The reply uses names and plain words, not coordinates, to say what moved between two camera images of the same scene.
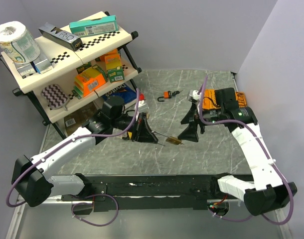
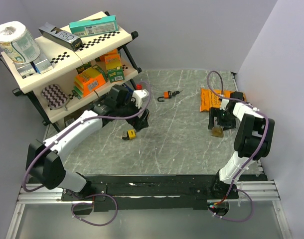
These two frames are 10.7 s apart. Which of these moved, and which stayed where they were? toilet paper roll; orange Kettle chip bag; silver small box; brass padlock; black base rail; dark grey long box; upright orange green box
Moved: brass padlock
Stayed: dark grey long box; silver small box; orange Kettle chip bag; black base rail; toilet paper roll; upright orange green box
